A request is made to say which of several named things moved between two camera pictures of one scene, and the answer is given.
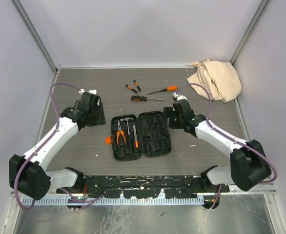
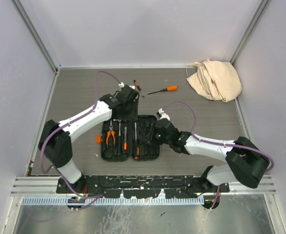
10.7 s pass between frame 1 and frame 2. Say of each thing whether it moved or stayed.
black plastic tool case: moved
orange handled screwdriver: stayed
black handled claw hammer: moved
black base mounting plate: stayed
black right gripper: moved
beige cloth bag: stayed
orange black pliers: moved
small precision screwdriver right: stayed
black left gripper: moved
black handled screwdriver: moved
